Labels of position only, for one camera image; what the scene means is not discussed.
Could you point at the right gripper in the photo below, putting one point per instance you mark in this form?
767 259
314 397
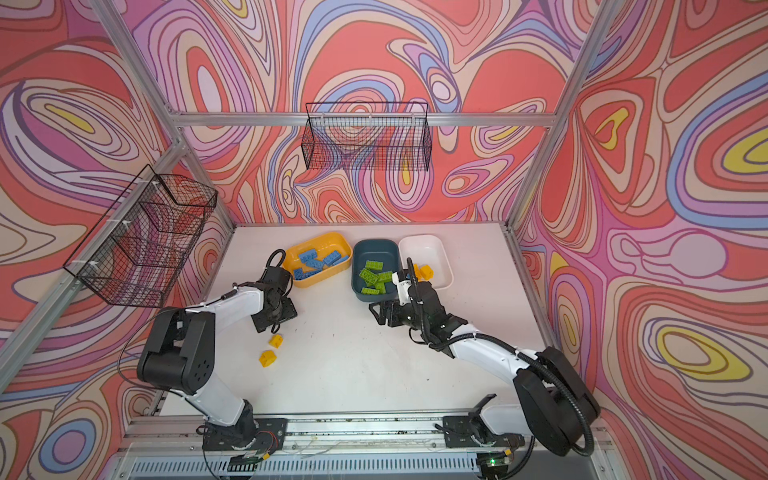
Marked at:
393 306

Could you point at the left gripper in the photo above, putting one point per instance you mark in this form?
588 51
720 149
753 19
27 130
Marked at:
290 311

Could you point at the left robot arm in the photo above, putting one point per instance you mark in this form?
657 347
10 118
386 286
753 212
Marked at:
179 353

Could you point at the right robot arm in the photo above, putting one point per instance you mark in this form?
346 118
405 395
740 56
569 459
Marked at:
557 406

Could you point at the yellow plastic bin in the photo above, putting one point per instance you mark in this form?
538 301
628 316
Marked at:
324 244

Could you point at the white plastic bin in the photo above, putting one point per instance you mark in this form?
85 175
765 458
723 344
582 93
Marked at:
427 249

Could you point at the dark teal plastic bin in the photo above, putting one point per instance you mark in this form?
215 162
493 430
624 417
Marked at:
383 250

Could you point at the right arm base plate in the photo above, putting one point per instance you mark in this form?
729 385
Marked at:
466 432

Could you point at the left wall wire basket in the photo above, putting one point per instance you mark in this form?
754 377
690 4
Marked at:
160 218

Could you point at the wall wire basket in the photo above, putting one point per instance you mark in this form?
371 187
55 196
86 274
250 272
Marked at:
160 218
362 135

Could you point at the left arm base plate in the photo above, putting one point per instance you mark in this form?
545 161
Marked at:
267 436

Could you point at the back wall wire basket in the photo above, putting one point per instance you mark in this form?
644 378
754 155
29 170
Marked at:
362 135

